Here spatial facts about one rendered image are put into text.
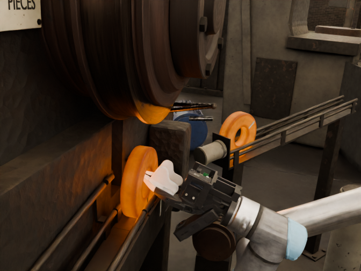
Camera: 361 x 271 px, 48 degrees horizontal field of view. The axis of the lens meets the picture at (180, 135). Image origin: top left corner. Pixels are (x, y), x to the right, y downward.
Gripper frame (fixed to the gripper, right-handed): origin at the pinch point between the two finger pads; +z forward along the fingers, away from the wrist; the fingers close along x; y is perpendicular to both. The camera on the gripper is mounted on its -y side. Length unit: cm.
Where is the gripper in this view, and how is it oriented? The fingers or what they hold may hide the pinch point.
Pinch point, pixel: (143, 177)
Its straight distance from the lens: 87.4
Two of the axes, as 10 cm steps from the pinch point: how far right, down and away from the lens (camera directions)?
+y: 3.6, -8.5, -3.7
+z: -9.0, -4.2, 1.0
